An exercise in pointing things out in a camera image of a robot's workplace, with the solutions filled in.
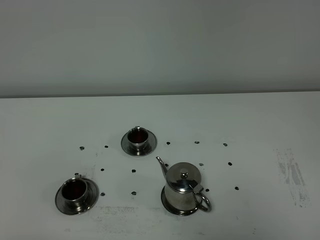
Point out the near stainless steel saucer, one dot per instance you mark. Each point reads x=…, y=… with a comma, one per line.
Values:
x=79, y=206

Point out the far stainless steel teacup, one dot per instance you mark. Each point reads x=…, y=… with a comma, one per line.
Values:
x=137, y=136

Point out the far stainless steel saucer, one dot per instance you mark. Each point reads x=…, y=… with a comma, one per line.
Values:
x=146, y=149

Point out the near stainless steel teacup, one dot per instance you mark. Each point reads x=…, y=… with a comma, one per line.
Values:
x=74, y=189

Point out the steel teapot saucer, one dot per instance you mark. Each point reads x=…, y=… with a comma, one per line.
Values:
x=174, y=210

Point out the stainless steel saucer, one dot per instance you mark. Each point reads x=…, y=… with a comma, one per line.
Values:
x=79, y=206
x=146, y=149

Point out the stainless steel teacup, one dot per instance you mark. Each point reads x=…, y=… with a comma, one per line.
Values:
x=137, y=136
x=74, y=189

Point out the stainless steel teapot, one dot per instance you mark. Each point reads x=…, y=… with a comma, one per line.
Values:
x=183, y=189

